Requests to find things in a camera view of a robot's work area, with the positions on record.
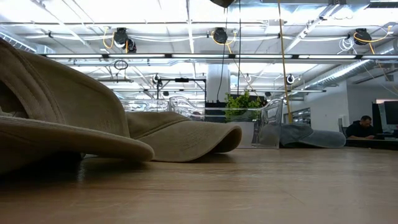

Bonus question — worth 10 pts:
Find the beige baseball cap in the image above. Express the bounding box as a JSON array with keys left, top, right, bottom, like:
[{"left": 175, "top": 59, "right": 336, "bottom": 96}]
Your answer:
[
  {"left": 210, "top": 0, "right": 236, "bottom": 9},
  {"left": 126, "top": 111, "right": 243, "bottom": 163},
  {"left": 0, "top": 37, "right": 155, "bottom": 174}
]

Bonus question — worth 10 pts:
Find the grey baseball cap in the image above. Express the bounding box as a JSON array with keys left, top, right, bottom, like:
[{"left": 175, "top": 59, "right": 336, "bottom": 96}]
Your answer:
[{"left": 259, "top": 123, "right": 347, "bottom": 149}]

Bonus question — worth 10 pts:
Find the long ceiling light bar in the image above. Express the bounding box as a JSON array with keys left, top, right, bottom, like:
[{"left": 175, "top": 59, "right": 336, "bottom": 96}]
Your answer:
[{"left": 40, "top": 53, "right": 398, "bottom": 61}]

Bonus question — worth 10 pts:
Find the person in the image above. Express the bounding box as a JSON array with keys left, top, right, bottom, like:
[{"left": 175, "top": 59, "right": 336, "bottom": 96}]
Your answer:
[{"left": 345, "top": 114, "right": 377, "bottom": 140}]

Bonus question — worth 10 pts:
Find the black monitor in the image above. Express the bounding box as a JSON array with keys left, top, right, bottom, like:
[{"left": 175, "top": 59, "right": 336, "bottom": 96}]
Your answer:
[{"left": 371, "top": 100, "right": 398, "bottom": 126}]

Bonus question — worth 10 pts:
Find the black metal frame rig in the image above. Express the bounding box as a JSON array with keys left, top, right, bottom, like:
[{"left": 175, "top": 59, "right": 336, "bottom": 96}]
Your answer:
[{"left": 156, "top": 77, "right": 208, "bottom": 100}]

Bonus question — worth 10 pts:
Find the black hanging cable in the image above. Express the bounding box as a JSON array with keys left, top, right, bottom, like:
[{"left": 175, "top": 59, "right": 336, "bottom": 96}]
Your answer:
[
  {"left": 216, "top": 12, "right": 228, "bottom": 102},
  {"left": 238, "top": 0, "right": 242, "bottom": 96}
]

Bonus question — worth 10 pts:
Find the black ceiling cable reel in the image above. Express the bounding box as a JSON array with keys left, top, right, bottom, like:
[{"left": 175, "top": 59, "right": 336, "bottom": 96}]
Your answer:
[
  {"left": 353, "top": 27, "right": 373, "bottom": 46},
  {"left": 212, "top": 27, "right": 229, "bottom": 44},
  {"left": 113, "top": 27, "right": 137, "bottom": 54}
]

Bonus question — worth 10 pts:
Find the black cable loop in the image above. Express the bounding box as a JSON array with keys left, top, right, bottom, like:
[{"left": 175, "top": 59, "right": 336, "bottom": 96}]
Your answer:
[{"left": 113, "top": 59, "right": 129, "bottom": 71}]

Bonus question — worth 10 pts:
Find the yellow cable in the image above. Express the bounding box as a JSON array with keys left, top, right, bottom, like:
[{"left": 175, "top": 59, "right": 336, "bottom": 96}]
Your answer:
[{"left": 277, "top": 0, "right": 294, "bottom": 125}]

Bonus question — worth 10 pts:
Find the silver ventilation duct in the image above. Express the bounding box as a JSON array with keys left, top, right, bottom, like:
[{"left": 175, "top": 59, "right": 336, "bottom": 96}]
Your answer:
[
  {"left": 0, "top": 30, "right": 55, "bottom": 54},
  {"left": 304, "top": 58, "right": 379, "bottom": 91}
]

